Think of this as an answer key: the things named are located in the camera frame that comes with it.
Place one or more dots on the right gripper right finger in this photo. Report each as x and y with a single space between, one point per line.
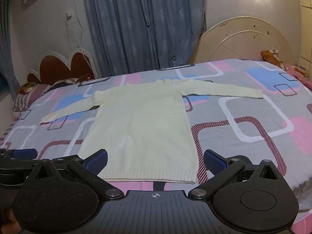
245 197

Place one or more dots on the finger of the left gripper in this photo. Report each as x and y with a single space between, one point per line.
30 153

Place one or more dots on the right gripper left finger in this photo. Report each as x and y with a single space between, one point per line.
94 192

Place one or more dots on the cream knit sweater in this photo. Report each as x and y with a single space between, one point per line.
145 129

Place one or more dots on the striped pillow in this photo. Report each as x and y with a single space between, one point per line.
27 94

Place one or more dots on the left side blue curtain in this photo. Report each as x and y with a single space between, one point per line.
7 69

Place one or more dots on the red heart headboard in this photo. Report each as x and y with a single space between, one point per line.
54 67

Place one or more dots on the cream round headboard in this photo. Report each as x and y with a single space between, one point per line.
242 37

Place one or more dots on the blue grey curtain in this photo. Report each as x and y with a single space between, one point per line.
139 35

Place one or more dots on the cream wardrobe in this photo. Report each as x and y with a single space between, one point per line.
305 49

